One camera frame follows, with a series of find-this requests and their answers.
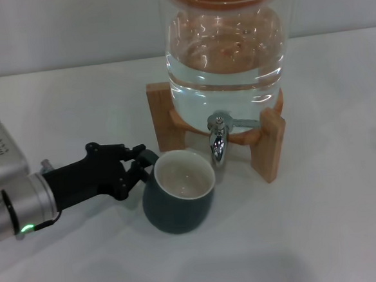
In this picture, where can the wooden dispenser stand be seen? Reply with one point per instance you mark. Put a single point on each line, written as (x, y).
(165, 116)

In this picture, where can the chrome faucet with lever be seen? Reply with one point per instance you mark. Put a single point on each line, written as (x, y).
(219, 147)

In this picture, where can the clear glass water dispenser jar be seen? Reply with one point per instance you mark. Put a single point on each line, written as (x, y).
(224, 64)

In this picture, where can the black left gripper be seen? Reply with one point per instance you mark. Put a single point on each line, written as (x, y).
(90, 177)

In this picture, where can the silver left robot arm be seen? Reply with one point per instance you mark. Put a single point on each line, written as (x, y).
(21, 207)

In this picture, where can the black ceramic cup white inside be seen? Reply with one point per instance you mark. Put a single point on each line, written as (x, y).
(167, 210)

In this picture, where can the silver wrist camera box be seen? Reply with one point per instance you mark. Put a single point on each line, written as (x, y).
(1, 144)

